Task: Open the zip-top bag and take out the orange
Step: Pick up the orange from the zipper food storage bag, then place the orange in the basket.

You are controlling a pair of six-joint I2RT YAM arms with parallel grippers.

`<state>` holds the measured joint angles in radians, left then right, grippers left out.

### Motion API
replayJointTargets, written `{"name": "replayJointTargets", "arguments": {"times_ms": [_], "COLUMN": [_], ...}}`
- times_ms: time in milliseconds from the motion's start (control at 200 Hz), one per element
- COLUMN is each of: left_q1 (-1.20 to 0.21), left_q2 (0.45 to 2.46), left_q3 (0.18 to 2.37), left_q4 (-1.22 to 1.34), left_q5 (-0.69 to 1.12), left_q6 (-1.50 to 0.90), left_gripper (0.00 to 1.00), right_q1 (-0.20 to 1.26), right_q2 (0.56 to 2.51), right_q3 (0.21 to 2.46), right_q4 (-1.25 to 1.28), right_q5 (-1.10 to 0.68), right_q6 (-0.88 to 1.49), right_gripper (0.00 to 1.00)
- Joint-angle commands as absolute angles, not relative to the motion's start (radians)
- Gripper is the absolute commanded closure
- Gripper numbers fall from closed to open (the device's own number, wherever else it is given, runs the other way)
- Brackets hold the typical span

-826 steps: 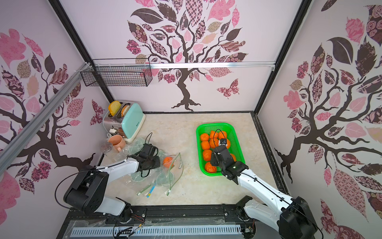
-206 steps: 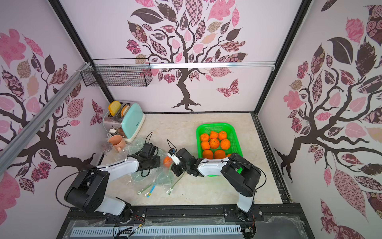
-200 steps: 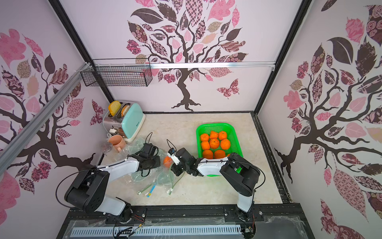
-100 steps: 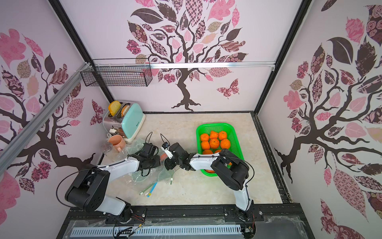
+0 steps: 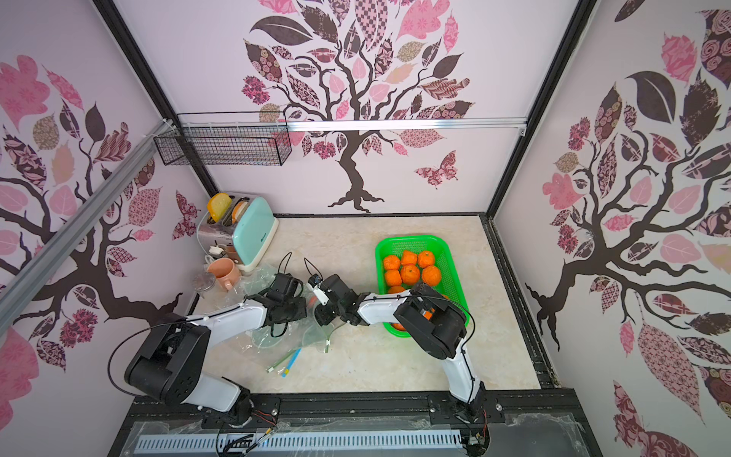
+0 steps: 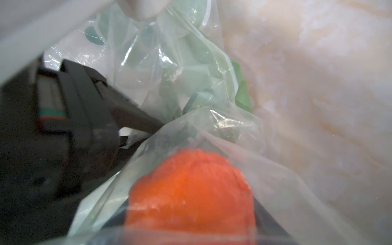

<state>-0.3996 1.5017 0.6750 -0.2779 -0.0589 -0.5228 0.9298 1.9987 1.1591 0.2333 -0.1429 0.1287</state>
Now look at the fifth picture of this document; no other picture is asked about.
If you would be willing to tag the yellow toast slice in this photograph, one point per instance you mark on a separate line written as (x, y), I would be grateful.
(218, 206)

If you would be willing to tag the green-zip bag of oranges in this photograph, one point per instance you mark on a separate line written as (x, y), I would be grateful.
(274, 346)

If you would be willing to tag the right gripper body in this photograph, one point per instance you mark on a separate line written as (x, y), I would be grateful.
(329, 311)

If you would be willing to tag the mint green toaster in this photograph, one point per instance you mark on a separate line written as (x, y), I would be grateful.
(243, 235)

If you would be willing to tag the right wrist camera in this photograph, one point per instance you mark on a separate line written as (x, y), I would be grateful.
(318, 287)

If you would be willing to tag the green plastic basket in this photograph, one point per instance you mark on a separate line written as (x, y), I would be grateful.
(449, 289)

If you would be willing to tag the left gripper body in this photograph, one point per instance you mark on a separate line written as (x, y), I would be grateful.
(294, 310)

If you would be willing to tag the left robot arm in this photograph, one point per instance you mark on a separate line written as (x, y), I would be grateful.
(168, 366)

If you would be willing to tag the blue-zip clear bag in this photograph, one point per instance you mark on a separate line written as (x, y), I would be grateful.
(291, 362)

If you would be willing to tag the pink ceramic mug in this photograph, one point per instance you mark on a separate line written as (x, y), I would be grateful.
(225, 272)

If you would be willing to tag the black wire wall basket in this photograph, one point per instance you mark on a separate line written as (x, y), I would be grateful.
(245, 138)

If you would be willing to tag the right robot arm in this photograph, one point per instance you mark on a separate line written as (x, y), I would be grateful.
(437, 325)

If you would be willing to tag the white cable duct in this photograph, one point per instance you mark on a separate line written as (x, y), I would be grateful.
(320, 443)

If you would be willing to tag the clear glass cup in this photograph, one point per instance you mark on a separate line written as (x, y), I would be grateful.
(205, 284)

